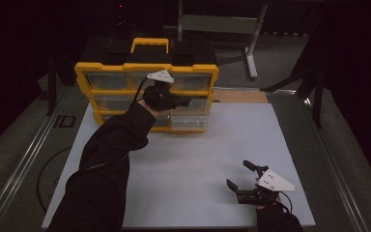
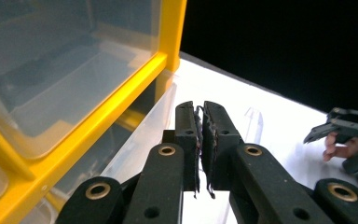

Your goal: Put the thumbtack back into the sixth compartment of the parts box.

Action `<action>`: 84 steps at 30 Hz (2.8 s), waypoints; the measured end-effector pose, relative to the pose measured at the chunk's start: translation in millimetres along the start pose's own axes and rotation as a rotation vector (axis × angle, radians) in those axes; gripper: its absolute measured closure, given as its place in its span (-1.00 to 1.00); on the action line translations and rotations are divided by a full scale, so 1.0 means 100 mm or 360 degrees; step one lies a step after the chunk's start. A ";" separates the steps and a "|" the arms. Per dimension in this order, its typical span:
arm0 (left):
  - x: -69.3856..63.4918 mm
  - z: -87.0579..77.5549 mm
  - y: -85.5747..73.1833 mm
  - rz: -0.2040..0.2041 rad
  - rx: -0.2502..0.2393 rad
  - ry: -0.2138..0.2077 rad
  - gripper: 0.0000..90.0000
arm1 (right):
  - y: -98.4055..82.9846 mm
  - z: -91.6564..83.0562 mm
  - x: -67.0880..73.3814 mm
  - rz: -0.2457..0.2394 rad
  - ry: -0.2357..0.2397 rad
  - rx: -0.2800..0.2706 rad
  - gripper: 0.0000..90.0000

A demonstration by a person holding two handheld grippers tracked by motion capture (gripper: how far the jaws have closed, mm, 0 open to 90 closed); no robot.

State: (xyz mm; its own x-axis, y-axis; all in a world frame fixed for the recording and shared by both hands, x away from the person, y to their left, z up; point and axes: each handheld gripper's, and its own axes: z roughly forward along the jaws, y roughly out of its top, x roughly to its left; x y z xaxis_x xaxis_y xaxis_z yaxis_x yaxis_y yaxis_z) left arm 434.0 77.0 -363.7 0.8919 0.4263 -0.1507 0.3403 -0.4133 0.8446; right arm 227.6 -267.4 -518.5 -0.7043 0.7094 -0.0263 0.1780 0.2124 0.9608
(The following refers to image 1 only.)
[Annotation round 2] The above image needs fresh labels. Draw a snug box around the wooden board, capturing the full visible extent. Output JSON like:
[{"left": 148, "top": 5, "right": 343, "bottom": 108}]
[{"left": 212, "top": 88, "right": 269, "bottom": 104}]

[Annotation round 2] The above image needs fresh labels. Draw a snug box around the yellow carry handle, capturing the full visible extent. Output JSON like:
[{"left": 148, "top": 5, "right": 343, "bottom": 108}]
[{"left": 129, "top": 37, "right": 170, "bottom": 55}]

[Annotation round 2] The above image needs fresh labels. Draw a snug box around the yellow black drawer organizer cabinet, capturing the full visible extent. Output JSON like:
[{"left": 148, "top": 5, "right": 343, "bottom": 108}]
[{"left": 74, "top": 35, "right": 220, "bottom": 134}]

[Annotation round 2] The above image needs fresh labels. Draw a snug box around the person's right hand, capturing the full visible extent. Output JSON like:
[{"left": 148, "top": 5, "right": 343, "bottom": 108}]
[{"left": 255, "top": 195, "right": 287, "bottom": 212}]

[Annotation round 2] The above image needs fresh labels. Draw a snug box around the aluminium floor rail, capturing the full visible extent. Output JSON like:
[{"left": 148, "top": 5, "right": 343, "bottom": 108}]
[
  {"left": 303, "top": 96, "right": 371, "bottom": 226},
  {"left": 0, "top": 86, "right": 90, "bottom": 232}
]

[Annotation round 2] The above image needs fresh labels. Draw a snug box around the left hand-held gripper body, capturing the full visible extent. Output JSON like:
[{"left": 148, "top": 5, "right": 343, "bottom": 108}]
[{"left": 146, "top": 69, "right": 181, "bottom": 110}]

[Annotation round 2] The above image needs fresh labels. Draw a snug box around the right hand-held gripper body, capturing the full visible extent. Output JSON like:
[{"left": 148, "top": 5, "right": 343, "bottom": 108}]
[{"left": 236, "top": 164, "right": 300, "bottom": 207}]

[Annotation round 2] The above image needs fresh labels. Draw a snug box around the left hand-held gripper black cable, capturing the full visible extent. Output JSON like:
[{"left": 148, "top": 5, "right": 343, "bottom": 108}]
[{"left": 76, "top": 76, "right": 152, "bottom": 172}]

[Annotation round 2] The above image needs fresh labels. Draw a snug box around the clear plastic drawer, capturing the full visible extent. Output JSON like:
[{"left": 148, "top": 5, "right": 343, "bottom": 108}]
[
  {"left": 171, "top": 72, "right": 214, "bottom": 92},
  {"left": 84, "top": 72, "right": 130, "bottom": 91},
  {"left": 176, "top": 97, "right": 213, "bottom": 116},
  {"left": 128, "top": 71, "right": 172, "bottom": 91},
  {"left": 170, "top": 114, "right": 211, "bottom": 131},
  {"left": 93, "top": 94, "right": 133, "bottom": 113}
]

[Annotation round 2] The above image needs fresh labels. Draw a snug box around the black tripod stand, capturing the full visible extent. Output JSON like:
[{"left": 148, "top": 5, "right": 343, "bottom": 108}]
[
  {"left": 260, "top": 6, "right": 328, "bottom": 130},
  {"left": 45, "top": 47, "right": 78, "bottom": 117}
]

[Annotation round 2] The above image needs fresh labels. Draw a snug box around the person's left hand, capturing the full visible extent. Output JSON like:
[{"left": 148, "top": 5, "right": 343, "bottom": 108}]
[{"left": 141, "top": 85, "right": 172, "bottom": 120}]

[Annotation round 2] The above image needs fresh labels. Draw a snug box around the black rectangular floor frame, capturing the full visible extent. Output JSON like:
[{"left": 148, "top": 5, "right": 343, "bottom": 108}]
[{"left": 53, "top": 114, "right": 77, "bottom": 129}]

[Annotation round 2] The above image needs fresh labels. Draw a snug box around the grey metal stand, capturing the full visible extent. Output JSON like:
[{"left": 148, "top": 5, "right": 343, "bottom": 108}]
[{"left": 162, "top": 0, "right": 269, "bottom": 80}]

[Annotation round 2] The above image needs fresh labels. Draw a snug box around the hand-held gripper black cable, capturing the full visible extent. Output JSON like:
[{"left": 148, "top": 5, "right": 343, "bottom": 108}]
[
  {"left": 76, "top": 76, "right": 152, "bottom": 172},
  {"left": 276, "top": 190, "right": 294, "bottom": 215}
]

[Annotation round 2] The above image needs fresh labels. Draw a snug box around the black cable on floor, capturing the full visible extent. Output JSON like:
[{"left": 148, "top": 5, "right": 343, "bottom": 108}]
[{"left": 36, "top": 146, "right": 74, "bottom": 211}]

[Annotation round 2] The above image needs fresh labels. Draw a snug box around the right hand-held gripper black cable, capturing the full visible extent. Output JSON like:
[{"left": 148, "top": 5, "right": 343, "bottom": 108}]
[{"left": 276, "top": 190, "right": 294, "bottom": 215}]

